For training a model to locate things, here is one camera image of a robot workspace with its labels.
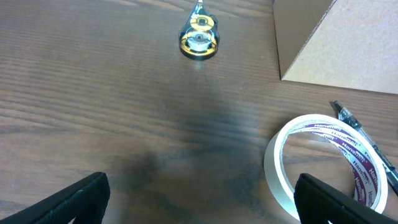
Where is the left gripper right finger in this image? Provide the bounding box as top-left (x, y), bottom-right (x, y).
top-left (294, 173), bottom-right (397, 224)

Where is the black yellow correction tape dispenser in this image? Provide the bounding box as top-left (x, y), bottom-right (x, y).
top-left (178, 0), bottom-right (220, 60)

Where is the white tape roll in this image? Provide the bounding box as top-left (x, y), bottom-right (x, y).
top-left (264, 114), bottom-right (388, 220)

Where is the black pen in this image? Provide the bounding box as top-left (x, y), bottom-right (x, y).
top-left (330, 101), bottom-right (397, 195)

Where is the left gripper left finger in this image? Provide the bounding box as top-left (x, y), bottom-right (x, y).
top-left (1, 172), bottom-right (110, 224)

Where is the open cardboard box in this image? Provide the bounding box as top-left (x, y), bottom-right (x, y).
top-left (273, 0), bottom-right (397, 94)

